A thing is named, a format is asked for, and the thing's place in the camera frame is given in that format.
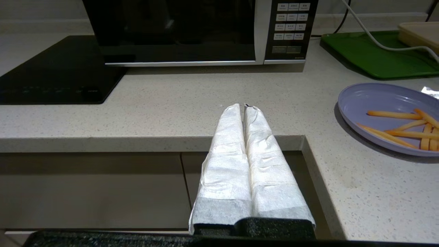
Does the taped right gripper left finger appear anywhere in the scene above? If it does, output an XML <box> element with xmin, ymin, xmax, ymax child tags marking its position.
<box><xmin>189</xmin><ymin>104</ymin><xmax>253</xmax><ymax>235</ymax></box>

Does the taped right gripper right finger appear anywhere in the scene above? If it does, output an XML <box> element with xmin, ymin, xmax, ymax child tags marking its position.
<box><xmin>243</xmin><ymin>103</ymin><xmax>316</xmax><ymax>228</ymax></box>

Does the lilac round plate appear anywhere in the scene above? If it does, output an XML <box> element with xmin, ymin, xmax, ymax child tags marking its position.
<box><xmin>337</xmin><ymin>82</ymin><xmax>439</xmax><ymax>157</ymax></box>

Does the microwave door with dark glass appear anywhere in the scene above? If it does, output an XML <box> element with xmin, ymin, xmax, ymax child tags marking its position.
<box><xmin>82</xmin><ymin>0</ymin><xmax>273</xmax><ymax>68</ymax></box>

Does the silver microwave oven body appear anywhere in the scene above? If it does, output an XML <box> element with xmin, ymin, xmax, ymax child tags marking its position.
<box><xmin>263</xmin><ymin>0</ymin><xmax>319</xmax><ymax>66</ymax></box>

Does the green plastic tray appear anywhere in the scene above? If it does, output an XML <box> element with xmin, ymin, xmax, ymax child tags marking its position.
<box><xmin>320</xmin><ymin>30</ymin><xmax>439</xmax><ymax>80</ymax></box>

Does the black induction cooktop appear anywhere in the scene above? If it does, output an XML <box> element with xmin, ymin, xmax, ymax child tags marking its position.
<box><xmin>0</xmin><ymin>35</ymin><xmax>128</xmax><ymax>105</ymax></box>

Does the cream rectangular box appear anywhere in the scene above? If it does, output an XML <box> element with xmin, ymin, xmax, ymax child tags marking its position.
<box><xmin>398</xmin><ymin>22</ymin><xmax>439</xmax><ymax>55</ymax></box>

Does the white power cable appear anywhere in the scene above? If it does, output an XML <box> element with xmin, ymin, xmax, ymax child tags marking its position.
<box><xmin>341</xmin><ymin>0</ymin><xmax>439</xmax><ymax>64</ymax></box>

